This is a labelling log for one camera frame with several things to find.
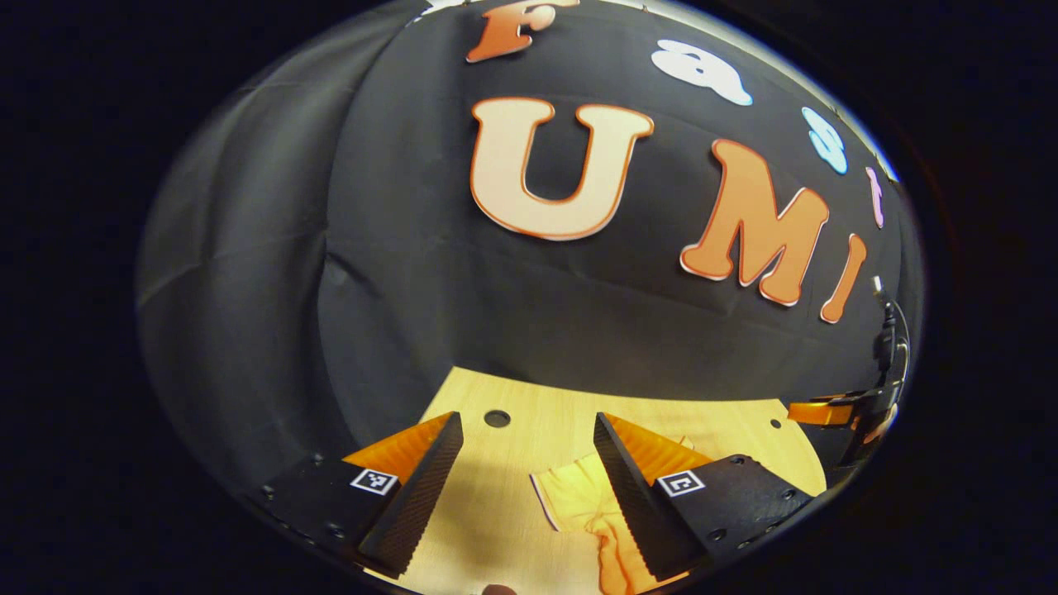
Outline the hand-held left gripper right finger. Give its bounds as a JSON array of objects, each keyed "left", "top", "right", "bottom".
[{"left": 593, "top": 412, "right": 827, "bottom": 582}]

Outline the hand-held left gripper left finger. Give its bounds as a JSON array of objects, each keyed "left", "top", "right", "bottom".
[{"left": 240, "top": 411, "right": 465, "bottom": 579}]

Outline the orange polo T-shirt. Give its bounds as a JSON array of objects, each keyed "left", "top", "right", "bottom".
[{"left": 529, "top": 436, "right": 697, "bottom": 595}]

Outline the black backdrop cloth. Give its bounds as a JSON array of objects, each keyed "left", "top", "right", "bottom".
[{"left": 136, "top": 0, "right": 922, "bottom": 497}]

